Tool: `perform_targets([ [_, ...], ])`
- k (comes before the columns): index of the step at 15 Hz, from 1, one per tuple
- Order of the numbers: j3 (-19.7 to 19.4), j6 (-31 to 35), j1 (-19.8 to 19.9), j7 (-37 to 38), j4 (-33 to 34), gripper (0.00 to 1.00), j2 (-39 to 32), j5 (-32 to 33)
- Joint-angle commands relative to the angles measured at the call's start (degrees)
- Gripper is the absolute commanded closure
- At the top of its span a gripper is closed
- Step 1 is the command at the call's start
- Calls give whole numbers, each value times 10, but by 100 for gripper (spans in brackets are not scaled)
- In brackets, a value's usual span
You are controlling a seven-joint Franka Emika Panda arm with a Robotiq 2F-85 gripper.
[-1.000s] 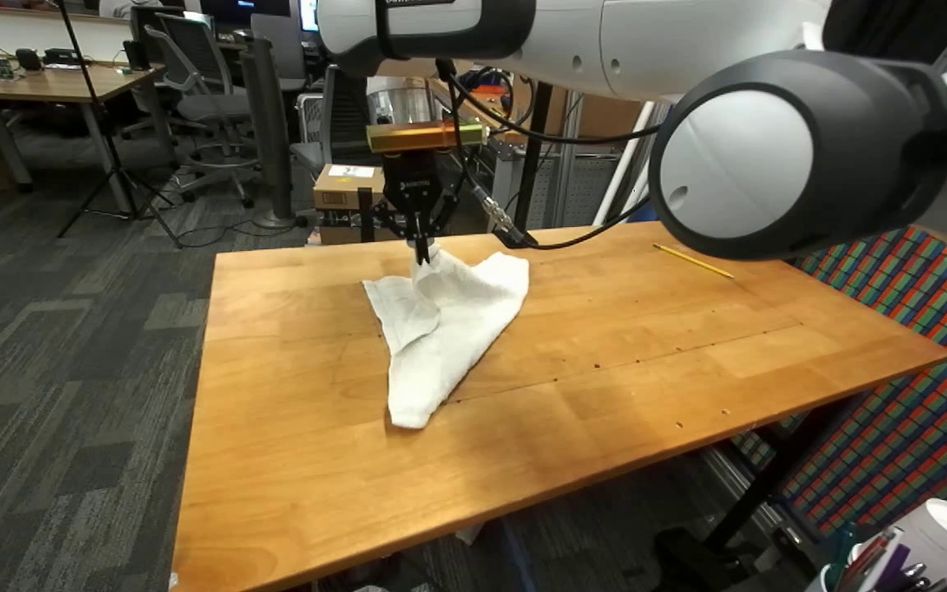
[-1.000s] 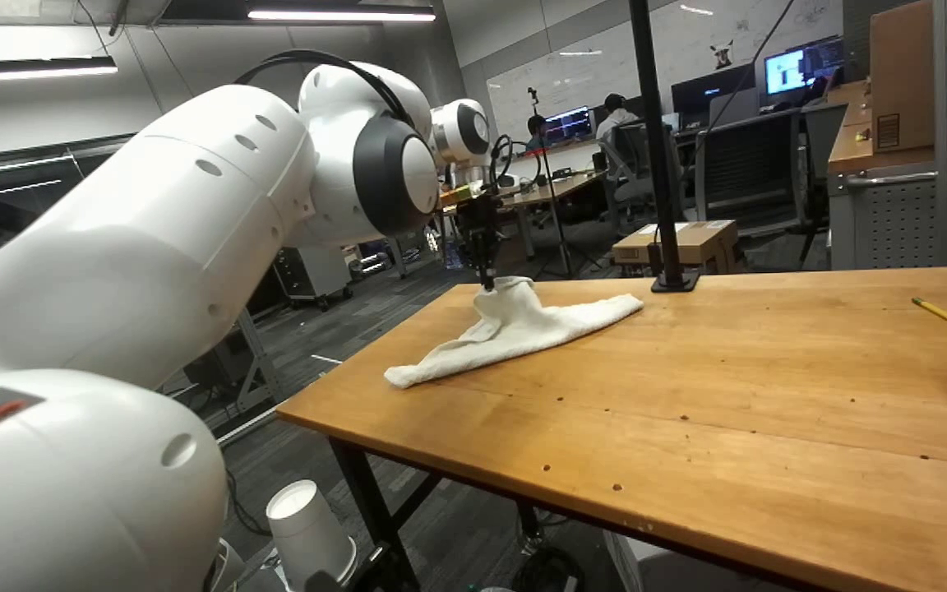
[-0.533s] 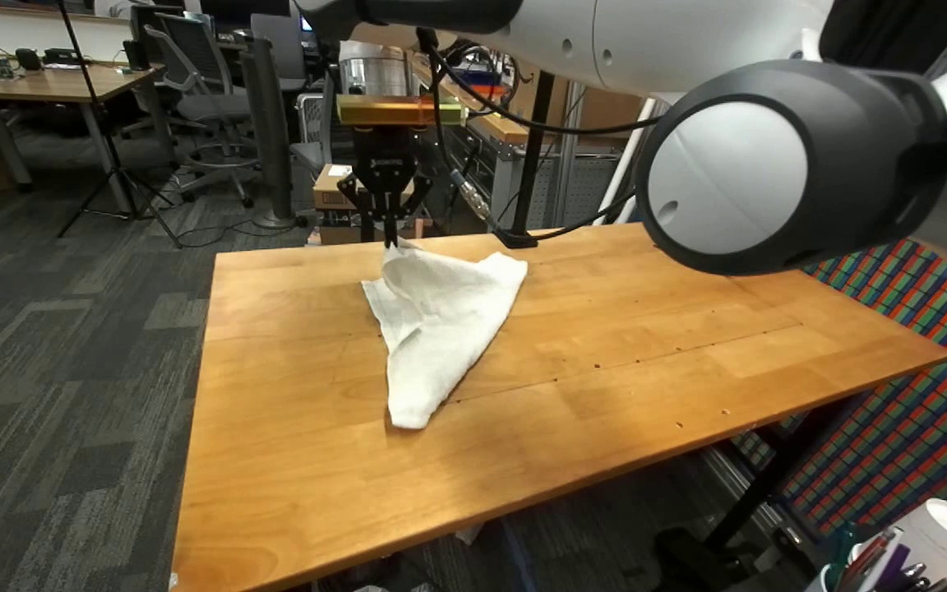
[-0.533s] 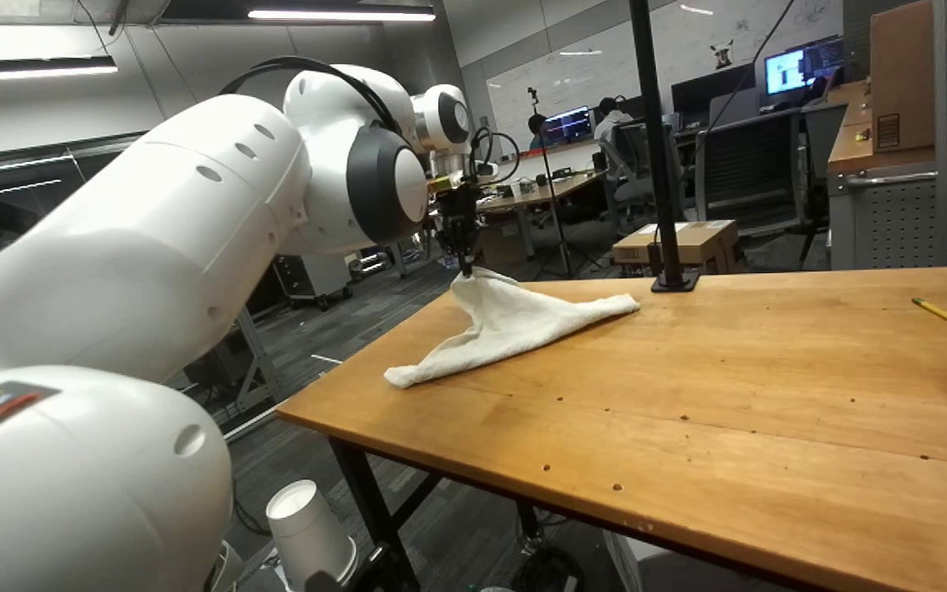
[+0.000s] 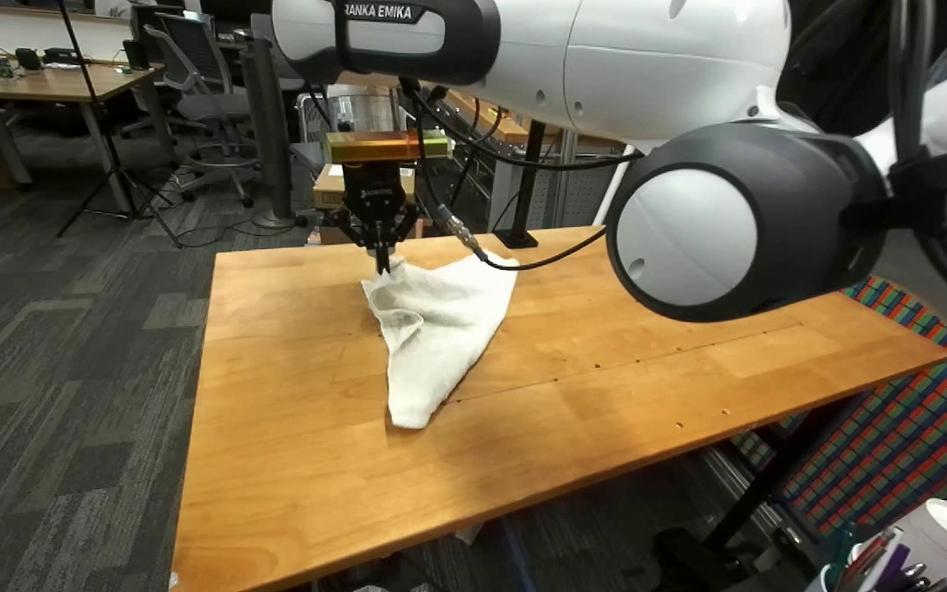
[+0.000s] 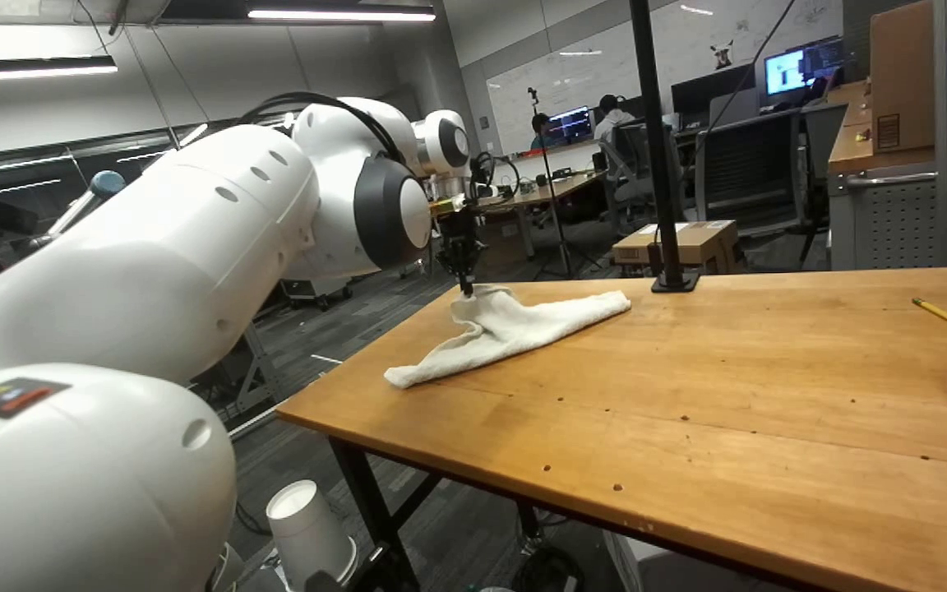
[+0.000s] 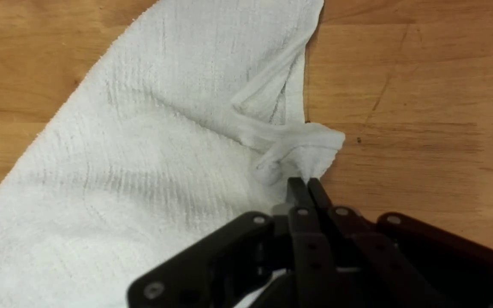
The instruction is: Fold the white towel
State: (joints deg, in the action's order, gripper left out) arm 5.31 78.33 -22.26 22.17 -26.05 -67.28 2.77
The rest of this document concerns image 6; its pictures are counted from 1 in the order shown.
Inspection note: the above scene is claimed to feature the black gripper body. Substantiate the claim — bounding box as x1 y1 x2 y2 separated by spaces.
436 153 493 272

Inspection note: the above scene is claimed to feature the white terry towel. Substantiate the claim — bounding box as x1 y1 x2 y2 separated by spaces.
382 287 638 392

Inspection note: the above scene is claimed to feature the long wooden work desk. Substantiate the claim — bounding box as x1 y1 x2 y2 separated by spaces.
428 168 609 225

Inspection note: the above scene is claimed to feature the person in grey shirt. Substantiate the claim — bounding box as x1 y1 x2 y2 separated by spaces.
588 93 638 153

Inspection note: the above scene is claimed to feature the black upright pole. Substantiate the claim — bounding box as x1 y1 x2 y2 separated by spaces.
625 0 706 295

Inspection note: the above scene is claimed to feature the long ceiling light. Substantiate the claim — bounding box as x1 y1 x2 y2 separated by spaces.
0 55 122 85
245 7 441 28

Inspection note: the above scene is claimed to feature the white paper cup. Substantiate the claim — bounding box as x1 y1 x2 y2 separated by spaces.
262 477 366 592

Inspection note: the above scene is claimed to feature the lit computer monitor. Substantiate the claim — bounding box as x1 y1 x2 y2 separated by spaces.
761 39 848 109

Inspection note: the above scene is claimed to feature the grey drawer cabinet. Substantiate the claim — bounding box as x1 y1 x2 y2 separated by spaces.
825 78 947 272

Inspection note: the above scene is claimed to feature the large cardboard box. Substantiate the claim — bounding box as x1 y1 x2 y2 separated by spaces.
864 0 947 154

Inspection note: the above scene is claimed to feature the black metal table frame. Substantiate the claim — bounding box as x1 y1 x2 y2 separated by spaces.
322 434 609 592

